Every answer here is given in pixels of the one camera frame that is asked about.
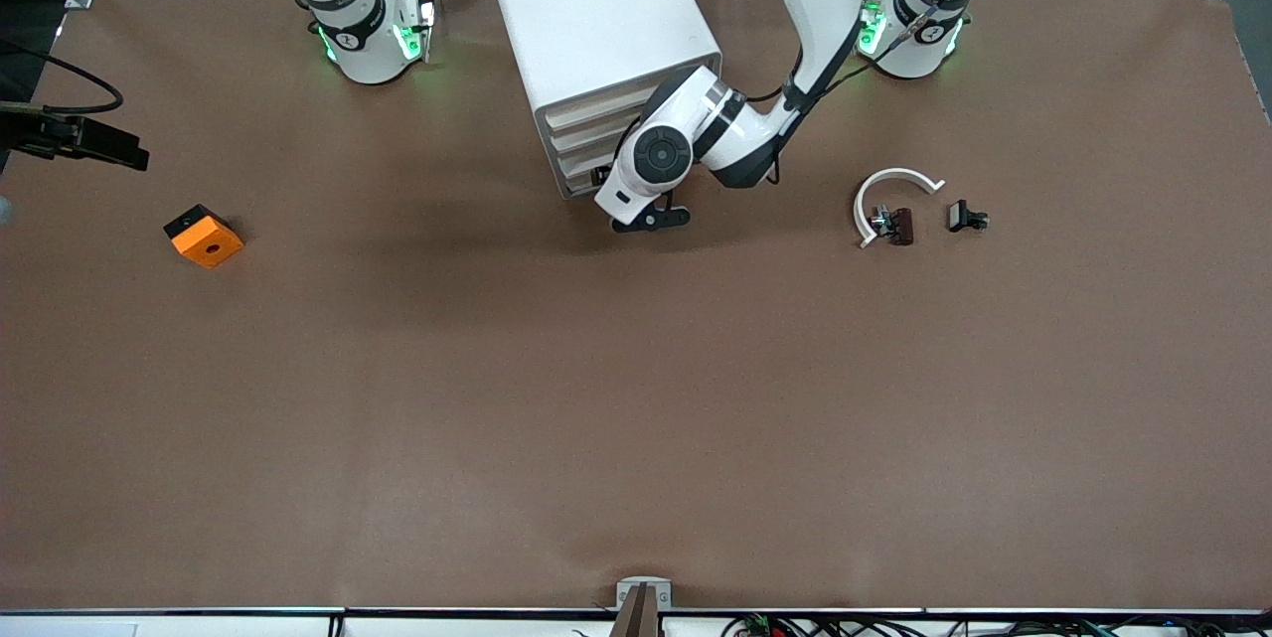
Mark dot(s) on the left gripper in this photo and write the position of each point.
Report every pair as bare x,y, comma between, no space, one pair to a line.
600,177

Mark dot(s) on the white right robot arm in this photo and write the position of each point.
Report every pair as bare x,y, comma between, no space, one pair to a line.
368,51

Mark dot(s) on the brown table cover mat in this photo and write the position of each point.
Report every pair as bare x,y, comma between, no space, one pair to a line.
636,418

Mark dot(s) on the white curved plastic piece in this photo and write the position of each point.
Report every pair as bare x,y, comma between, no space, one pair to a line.
874,185

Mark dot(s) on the brown electrical part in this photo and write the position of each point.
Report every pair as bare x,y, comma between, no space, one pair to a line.
897,225

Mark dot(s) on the small black electrical part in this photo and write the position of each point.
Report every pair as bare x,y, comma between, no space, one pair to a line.
962,217

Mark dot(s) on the orange switch box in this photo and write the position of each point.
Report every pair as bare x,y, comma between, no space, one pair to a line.
207,239

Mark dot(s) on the grey metal bracket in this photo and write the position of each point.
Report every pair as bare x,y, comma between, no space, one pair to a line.
643,597

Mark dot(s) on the black table edge rail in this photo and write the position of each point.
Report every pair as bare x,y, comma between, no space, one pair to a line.
298,611

